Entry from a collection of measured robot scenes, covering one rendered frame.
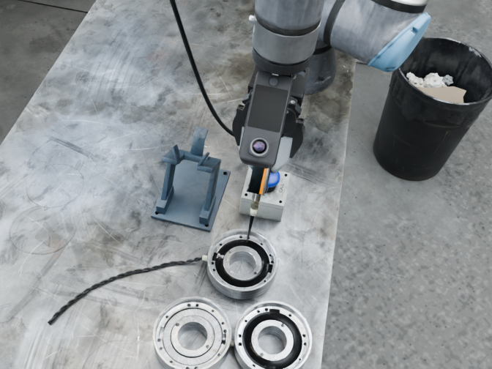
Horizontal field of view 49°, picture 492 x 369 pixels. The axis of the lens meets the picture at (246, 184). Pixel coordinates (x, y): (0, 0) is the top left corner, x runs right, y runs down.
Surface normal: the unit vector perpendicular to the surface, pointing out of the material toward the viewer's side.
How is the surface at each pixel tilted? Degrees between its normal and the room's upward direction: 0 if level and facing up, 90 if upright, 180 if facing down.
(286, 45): 89
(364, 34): 74
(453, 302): 0
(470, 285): 0
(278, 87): 32
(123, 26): 0
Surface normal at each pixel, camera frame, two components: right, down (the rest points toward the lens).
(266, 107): -0.02, -0.11
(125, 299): 0.07, -0.61
